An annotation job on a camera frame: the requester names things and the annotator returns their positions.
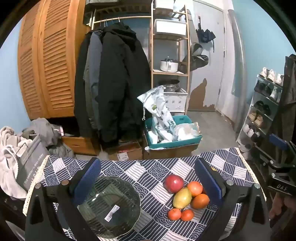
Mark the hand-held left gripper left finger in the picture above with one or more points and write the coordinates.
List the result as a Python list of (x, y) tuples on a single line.
[(89, 178)]

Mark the white cooking pot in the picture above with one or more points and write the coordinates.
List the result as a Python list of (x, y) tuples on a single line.
[(168, 66)]

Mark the grey printed tote bag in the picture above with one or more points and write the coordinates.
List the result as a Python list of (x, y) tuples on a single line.
[(30, 162)]

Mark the large cardboard box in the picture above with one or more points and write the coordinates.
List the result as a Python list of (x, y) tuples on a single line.
[(171, 151)]

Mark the yellow mango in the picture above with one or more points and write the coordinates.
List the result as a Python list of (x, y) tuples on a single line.
[(182, 198)]

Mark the wooden slatted shelf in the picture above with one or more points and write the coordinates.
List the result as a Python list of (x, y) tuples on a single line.
[(120, 10)]

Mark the clear plastic bag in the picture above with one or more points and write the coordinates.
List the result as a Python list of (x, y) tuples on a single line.
[(185, 131)]

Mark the white patterned storage basket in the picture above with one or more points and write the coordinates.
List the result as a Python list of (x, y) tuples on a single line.
[(175, 100)]

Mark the wooden shelf rack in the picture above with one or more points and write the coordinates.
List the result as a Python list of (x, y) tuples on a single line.
[(171, 73)]

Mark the metal shoe rack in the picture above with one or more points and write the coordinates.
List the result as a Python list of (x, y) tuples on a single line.
[(247, 109)]

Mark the wooden drawer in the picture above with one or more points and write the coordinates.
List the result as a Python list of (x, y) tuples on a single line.
[(78, 144)]

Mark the white door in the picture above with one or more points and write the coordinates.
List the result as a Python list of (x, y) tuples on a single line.
[(208, 69)]

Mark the blue white patterned tablecloth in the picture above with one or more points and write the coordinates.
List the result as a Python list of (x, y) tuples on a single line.
[(150, 176)]

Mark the white cloth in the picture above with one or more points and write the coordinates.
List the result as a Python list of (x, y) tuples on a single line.
[(9, 148)]

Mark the small tangerine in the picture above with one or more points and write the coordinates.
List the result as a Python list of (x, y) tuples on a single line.
[(174, 214), (187, 215)]

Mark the wooden louvered wardrobe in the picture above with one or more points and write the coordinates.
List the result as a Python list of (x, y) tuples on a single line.
[(55, 69)]

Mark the small labelled cardboard box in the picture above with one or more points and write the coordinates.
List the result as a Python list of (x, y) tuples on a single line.
[(129, 150)]

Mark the clear glass bowl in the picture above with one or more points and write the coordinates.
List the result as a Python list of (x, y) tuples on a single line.
[(111, 199)]

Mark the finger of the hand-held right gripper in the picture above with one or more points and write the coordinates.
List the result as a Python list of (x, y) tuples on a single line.
[(277, 141), (266, 157)]

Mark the red apple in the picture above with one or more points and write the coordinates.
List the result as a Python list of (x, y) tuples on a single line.
[(173, 183)]

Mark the black hooded coat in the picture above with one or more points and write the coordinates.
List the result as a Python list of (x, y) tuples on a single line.
[(120, 81)]

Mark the large orange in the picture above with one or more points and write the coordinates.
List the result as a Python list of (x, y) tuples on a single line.
[(200, 201), (195, 187)]

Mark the dark hanging garment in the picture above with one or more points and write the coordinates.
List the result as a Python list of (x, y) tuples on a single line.
[(289, 92)]

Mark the person's right hand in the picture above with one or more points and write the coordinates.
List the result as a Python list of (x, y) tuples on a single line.
[(277, 205)]

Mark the wide white storage bin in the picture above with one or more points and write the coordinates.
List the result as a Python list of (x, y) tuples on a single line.
[(170, 27)]

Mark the dark blue umbrella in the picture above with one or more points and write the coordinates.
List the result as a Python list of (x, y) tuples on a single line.
[(205, 34)]

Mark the teal plastic basket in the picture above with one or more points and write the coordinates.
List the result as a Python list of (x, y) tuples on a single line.
[(175, 141)]

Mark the small white storage container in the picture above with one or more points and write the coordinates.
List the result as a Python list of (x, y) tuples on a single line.
[(163, 5)]

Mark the wooden clothes rail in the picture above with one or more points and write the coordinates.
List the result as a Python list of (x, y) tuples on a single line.
[(129, 19)]

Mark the black jacket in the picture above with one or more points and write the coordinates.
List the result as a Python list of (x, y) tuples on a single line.
[(79, 92)]

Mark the white printed plastic bag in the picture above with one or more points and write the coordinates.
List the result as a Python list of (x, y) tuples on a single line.
[(158, 111)]

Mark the grey jacket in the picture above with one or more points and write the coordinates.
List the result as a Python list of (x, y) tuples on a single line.
[(92, 69)]

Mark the steel pot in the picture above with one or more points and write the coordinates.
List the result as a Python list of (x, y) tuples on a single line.
[(171, 87)]

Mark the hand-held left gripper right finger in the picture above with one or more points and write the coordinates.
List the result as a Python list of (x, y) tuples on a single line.
[(208, 183)]

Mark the silver metal pipe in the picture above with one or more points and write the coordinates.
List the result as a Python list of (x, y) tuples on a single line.
[(239, 58)]

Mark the group of shoes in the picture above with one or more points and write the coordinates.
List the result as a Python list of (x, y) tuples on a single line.
[(270, 75)]

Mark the dark hanging bag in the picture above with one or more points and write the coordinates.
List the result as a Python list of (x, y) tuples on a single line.
[(196, 58)]

